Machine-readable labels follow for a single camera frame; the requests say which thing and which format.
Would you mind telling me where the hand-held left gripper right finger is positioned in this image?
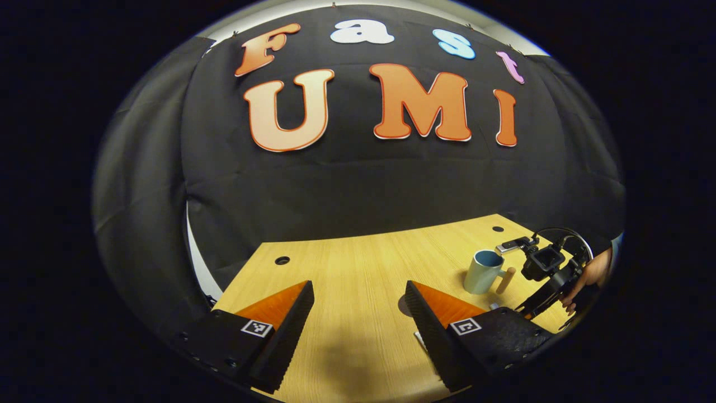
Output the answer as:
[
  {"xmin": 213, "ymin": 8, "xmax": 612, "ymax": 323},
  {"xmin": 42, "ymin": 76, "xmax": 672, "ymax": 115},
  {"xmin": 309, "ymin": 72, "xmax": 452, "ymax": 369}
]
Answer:
[{"xmin": 404, "ymin": 280, "xmax": 555, "ymax": 393}]

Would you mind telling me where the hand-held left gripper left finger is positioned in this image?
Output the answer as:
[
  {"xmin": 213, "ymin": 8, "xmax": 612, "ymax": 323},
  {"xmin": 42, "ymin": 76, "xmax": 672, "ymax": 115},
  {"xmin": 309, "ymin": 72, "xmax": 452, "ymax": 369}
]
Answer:
[{"xmin": 170, "ymin": 280, "xmax": 315, "ymax": 395}]

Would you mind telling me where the pale blue cup wooden handle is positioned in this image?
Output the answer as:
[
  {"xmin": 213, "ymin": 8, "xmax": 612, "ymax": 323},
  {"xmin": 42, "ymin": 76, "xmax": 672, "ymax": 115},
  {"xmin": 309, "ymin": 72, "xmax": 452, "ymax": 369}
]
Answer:
[{"xmin": 463, "ymin": 250, "xmax": 517, "ymax": 296}]

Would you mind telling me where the wooden desktop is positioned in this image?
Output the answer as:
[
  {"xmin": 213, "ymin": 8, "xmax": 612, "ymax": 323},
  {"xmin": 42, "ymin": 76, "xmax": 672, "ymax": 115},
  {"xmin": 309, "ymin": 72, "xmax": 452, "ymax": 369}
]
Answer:
[{"xmin": 213, "ymin": 214, "xmax": 582, "ymax": 403}]

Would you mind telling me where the black cable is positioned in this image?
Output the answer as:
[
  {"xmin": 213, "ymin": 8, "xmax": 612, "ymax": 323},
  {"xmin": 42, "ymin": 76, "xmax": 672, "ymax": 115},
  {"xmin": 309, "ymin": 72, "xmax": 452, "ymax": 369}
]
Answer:
[{"xmin": 530, "ymin": 226, "xmax": 595, "ymax": 265}]

